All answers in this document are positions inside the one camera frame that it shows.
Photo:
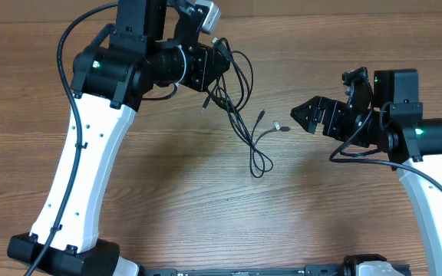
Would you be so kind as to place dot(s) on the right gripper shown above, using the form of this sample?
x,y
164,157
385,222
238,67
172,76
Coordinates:
x,y
316,108

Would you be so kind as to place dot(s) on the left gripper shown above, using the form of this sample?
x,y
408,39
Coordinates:
x,y
203,77

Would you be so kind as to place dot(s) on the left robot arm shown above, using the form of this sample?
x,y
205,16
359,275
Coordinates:
x,y
150,44

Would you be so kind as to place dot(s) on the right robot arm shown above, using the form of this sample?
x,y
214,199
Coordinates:
x,y
382,123

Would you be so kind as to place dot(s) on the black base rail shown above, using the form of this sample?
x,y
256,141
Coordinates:
x,y
308,270

